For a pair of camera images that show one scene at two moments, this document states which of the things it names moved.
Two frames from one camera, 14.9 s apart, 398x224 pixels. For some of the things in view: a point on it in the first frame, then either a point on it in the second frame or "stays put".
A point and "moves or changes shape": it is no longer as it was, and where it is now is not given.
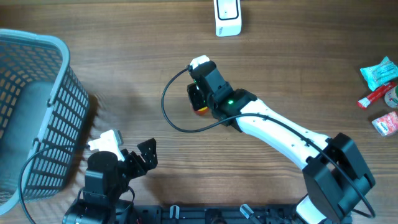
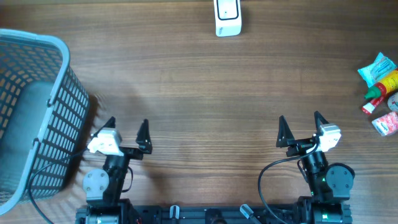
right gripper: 193,94 to 286,139
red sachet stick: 364,102 to 369,107
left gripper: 150,158 to 144,142
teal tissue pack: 379,74 moves or changes shape
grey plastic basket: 44,113 stays put
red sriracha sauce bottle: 203,111 to 382,89
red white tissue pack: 387,124 stays put
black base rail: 219,214 stays put
